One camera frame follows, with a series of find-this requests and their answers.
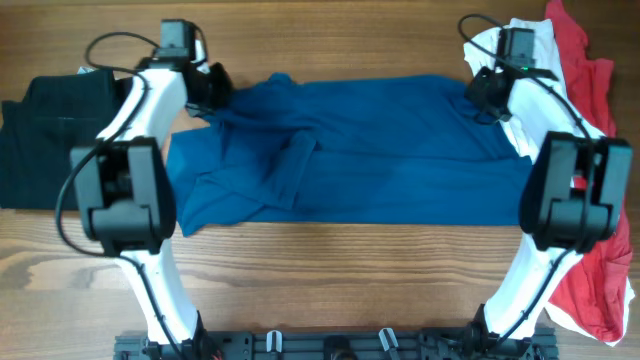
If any blue polo shirt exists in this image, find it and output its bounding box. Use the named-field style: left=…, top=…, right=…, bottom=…
left=167, top=73, right=532, bottom=235

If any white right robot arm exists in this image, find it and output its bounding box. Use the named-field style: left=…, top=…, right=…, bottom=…
left=465, top=66, right=632, bottom=351

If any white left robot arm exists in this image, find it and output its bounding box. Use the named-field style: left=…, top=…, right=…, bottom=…
left=61, top=58, right=233, bottom=353

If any white t-shirt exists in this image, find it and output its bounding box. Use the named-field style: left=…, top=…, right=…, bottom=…
left=483, top=18, right=604, bottom=339

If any folded black garment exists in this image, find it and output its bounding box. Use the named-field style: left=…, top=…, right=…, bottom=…
left=1, top=70, right=132, bottom=210

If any red t-shirt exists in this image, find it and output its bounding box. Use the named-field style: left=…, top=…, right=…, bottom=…
left=545, top=0, right=635, bottom=346

